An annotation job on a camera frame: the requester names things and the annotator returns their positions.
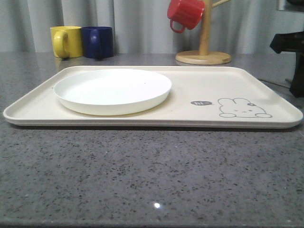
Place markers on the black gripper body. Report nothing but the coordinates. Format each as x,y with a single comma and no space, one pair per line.
289,42

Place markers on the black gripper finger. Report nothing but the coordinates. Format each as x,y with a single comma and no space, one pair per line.
297,84

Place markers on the silver metal spoon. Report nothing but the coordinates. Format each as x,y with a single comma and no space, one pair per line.
266,81

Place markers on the white round plate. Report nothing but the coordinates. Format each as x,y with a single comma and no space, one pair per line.
113,91

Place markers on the grey curtain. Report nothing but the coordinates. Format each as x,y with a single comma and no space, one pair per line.
142,26

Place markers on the wooden mug tree stand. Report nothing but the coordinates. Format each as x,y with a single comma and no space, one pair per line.
203,56

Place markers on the cream rabbit serving tray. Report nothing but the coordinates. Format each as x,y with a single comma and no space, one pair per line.
206,96

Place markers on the red ribbed mug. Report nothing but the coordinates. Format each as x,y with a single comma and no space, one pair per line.
185,14

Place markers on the dark blue mug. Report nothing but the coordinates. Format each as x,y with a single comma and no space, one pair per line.
97,42

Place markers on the yellow mug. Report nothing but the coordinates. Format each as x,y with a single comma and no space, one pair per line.
66,41

